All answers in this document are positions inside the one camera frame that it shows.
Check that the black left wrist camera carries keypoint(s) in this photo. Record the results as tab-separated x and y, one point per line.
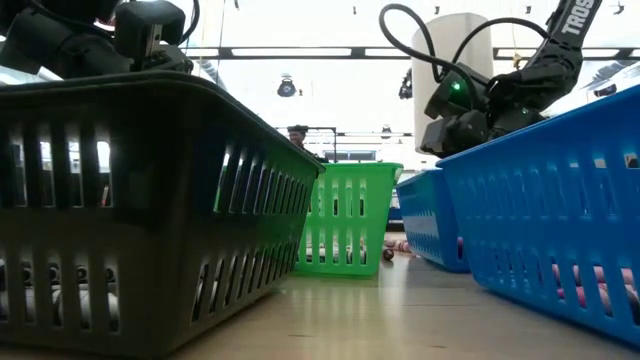
145	25

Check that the black ceiling light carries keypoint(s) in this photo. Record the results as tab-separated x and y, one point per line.
286	89
406	87

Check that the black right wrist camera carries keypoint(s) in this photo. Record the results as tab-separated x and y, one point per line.
455	95

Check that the person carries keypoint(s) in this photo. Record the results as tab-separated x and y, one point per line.
298	135

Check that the table lamp white shade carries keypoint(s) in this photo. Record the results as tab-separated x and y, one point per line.
450	35

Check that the blue plastic slotted basket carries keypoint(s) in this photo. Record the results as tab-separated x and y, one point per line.
415	192
550	150

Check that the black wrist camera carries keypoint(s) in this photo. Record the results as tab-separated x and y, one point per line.
455	95
145	25

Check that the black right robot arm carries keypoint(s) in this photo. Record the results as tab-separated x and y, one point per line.
550	70

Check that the black plastic slotted basket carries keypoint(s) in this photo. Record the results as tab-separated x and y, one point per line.
150	150

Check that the dark ceiling object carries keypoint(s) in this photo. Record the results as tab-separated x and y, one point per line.
605	91

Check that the black overhead beam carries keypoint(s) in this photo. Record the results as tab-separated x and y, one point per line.
300	52

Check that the grey paper-wrapped crayon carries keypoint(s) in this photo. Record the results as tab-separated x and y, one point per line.
320	253
56	310
26	305
348	253

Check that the green plastic slotted basket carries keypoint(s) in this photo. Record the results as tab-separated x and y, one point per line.
350	172

